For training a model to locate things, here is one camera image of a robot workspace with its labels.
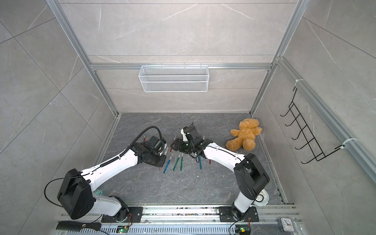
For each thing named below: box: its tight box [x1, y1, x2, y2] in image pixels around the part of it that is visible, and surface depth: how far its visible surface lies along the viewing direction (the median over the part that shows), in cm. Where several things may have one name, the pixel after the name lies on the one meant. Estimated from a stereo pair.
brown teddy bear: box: [225, 117, 263, 152], surface depth 98 cm
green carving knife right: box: [180, 152, 184, 171], surface depth 94 cm
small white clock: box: [279, 217, 295, 233], surface depth 70 cm
